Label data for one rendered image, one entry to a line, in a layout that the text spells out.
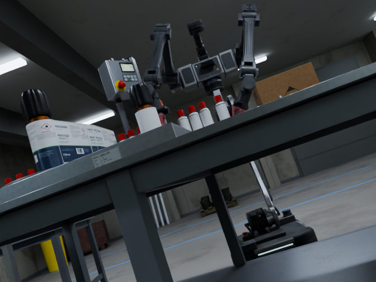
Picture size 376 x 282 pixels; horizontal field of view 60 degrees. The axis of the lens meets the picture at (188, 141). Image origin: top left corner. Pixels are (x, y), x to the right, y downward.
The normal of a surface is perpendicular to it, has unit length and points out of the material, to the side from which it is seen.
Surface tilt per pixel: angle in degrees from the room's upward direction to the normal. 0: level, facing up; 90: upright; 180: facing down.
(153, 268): 90
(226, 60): 90
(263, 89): 90
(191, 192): 90
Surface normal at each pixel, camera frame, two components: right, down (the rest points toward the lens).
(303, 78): -0.16, -0.09
